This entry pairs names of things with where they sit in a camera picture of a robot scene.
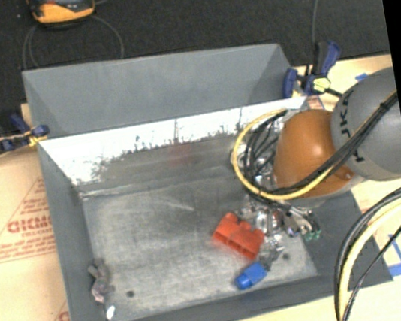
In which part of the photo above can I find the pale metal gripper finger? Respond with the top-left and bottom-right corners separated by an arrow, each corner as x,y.
265,235 -> 288,257
257,250 -> 282,272

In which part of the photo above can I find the blue toy brick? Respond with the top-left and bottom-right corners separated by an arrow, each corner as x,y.
231,260 -> 271,292

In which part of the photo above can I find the orange toy brick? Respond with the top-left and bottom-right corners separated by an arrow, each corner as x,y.
208,206 -> 270,268

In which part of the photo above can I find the grey metal bin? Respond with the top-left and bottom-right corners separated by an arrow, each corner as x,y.
20,16 -> 398,321

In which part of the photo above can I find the grey toy figure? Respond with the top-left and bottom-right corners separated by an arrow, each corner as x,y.
85,256 -> 118,306

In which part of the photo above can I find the brown cardboard board red print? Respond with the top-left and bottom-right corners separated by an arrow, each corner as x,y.
0,129 -> 73,321

